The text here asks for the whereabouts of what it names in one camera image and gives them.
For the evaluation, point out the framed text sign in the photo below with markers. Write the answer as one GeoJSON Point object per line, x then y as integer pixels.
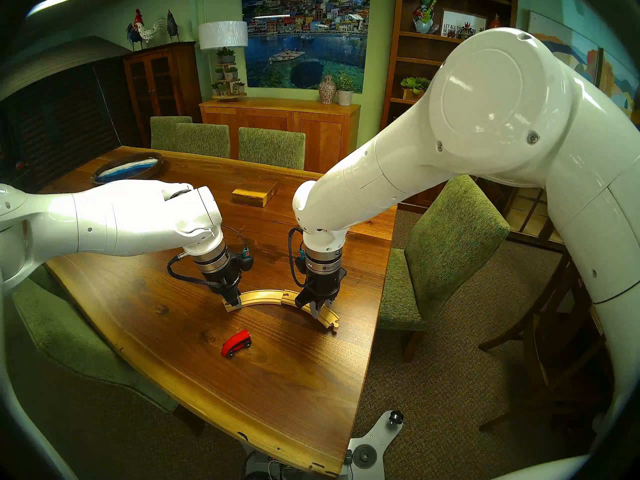
{"type": "Point", "coordinates": [457, 23]}

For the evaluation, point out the flat wooden box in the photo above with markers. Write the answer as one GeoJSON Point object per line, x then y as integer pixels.
{"type": "Point", "coordinates": [252, 194]}

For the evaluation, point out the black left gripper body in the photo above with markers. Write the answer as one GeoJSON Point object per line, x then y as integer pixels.
{"type": "Point", "coordinates": [231, 274]}

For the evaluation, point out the light wooden sideboard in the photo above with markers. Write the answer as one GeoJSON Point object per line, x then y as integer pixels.
{"type": "Point", "coordinates": [320, 139]}

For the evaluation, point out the plant in white pot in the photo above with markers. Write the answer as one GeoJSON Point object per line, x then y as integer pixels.
{"type": "Point", "coordinates": [345, 96]}

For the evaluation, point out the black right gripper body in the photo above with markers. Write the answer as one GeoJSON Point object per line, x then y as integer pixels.
{"type": "Point", "coordinates": [325, 286]}

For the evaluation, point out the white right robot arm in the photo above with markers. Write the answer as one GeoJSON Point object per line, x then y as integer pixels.
{"type": "Point", "coordinates": [500, 134]}

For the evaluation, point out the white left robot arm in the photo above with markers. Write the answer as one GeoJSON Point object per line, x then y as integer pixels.
{"type": "Point", "coordinates": [125, 219]}

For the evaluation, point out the red toy train car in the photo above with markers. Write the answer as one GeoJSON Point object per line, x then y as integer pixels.
{"type": "Point", "coordinates": [236, 343]}

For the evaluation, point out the dark bird figurine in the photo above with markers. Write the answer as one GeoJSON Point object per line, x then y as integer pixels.
{"type": "Point", "coordinates": [173, 28]}

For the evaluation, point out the small red jar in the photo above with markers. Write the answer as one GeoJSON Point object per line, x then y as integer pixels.
{"type": "Point", "coordinates": [495, 22]}

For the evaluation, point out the green upholstered dining chair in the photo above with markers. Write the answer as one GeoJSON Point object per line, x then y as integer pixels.
{"type": "Point", "coordinates": [55, 334]}
{"type": "Point", "coordinates": [162, 131]}
{"type": "Point", "coordinates": [450, 244]}
{"type": "Point", "coordinates": [272, 148]}
{"type": "Point", "coordinates": [202, 140]}

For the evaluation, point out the patterned ceramic vase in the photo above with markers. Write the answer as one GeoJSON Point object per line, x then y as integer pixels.
{"type": "Point", "coordinates": [327, 90]}

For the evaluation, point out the white drum lamp shade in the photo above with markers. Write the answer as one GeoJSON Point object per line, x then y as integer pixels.
{"type": "Point", "coordinates": [223, 35]}

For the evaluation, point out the tall dark wooden cabinet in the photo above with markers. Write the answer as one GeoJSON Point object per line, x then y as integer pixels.
{"type": "Point", "coordinates": [162, 84]}

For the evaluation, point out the dark wooden bookshelf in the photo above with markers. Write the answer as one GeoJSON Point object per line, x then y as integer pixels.
{"type": "Point", "coordinates": [415, 49]}

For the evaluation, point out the ceiling light panel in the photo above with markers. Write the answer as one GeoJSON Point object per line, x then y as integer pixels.
{"type": "Point", "coordinates": [52, 3]}

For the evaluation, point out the curved wooden train track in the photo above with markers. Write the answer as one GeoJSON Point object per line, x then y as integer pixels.
{"type": "Point", "coordinates": [260, 298]}
{"type": "Point", "coordinates": [330, 320]}

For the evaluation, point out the glass door wooden cabinet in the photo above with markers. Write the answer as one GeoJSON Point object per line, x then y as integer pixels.
{"type": "Point", "coordinates": [530, 219]}

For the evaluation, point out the dark wooden slatted chair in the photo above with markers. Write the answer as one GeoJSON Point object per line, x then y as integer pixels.
{"type": "Point", "coordinates": [555, 334]}

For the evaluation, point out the harbour town painting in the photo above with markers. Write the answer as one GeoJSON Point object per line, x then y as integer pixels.
{"type": "Point", "coordinates": [305, 39]}

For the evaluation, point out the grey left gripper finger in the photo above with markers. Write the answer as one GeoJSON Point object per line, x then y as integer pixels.
{"type": "Point", "coordinates": [239, 299]}
{"type": "Point", "coordinates": [231, 300]}

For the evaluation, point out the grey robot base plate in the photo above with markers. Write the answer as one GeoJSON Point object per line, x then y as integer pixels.
{"type": "Point", "coordinates": [372, 444]}

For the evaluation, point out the green frog figurine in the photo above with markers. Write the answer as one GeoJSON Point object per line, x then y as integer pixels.
{"type": "Point", "coordinates": [424, 16]}

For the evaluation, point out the round tray with blue inlay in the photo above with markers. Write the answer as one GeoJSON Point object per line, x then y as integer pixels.
{"type": "Point", "coordinates": [127, 168]}

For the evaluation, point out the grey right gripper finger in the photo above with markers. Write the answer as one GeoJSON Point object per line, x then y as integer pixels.
{"type": "Point", "coordinates": [306, 304]}
{"type": "Point", "coordinates": [324, 306]}

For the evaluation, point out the white rooster figurine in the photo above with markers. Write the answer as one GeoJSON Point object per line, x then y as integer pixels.
{"type": "Point", "coordinates": [150, 32]}

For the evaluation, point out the abstract landscape painting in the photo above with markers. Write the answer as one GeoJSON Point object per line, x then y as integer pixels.
{"type": "Point", "coordinates": [620, 84]}
{"type": "Point", "coordinates": [565, 44]}

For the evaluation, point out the blue and red rooster figurine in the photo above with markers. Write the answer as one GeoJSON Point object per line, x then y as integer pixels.
{"type": "Point", "coordinates": [134, 34]}

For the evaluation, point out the tiered stand with small plants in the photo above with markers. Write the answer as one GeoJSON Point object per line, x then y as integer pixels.
{"type": "Point", "coordinates": [228, 74]}

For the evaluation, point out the succulent in wooden planter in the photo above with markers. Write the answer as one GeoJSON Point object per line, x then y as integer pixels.
{"type": "Point", "coordinates": [414, 86]}

